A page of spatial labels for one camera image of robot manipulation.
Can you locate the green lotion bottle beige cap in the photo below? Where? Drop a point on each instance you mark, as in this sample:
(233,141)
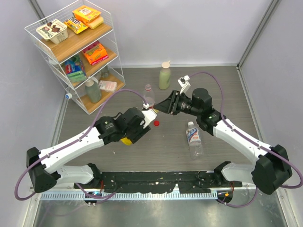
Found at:
(164,77)

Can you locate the blue green sponge pack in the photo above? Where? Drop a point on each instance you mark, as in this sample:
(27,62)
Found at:
(74,69)

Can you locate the orange cracker box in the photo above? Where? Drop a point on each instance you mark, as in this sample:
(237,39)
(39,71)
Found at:
(86,14)

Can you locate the pink white small packet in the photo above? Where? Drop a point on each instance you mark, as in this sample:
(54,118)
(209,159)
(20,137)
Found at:
(107,86)

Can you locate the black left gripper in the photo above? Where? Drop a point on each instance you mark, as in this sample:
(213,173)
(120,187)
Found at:
(140,132)

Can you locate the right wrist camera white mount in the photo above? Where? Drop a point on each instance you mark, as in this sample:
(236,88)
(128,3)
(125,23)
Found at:
(184,83)

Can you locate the orange pink candy box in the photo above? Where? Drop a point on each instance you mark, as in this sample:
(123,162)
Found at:
(95,53)

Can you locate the yellow juice bottle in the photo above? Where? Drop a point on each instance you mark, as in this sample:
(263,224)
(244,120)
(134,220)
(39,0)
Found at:
(127,140)

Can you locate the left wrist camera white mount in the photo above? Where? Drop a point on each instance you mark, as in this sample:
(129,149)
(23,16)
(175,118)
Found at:
(149,114)

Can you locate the clear bottle blue white label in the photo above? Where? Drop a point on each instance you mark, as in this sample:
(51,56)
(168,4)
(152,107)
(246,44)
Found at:
(194,141)

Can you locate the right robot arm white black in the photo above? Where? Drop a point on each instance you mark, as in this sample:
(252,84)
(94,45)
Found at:
(268,170)

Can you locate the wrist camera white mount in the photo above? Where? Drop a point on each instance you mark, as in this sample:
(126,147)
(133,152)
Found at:
(184,83)
(149,114)

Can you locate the green soap dispenser bottle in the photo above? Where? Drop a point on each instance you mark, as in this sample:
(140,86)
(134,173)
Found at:
(93,91)

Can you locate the yellow sponge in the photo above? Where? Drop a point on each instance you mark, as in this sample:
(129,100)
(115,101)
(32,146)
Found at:
(95,23)

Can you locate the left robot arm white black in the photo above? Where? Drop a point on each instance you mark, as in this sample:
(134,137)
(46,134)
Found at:
(49,165)

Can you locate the clear bottle red label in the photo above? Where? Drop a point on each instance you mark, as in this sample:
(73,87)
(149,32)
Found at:
(149,95)

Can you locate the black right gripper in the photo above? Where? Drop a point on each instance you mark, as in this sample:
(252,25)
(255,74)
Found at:
(170,105)

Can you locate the clear bottle white cap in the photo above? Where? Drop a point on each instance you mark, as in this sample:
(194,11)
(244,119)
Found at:
(68,96)

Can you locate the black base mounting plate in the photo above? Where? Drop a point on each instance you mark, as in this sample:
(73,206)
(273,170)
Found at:
(160,182)

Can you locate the yellow candy bag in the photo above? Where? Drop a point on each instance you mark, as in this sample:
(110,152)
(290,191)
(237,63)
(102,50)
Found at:
(75,25)

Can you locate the white slotted cable duct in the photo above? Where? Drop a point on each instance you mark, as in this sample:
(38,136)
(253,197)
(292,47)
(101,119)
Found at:
(174,195)

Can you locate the white chocolate pudding cup pack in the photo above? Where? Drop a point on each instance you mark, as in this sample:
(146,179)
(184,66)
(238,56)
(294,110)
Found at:
(55,31)

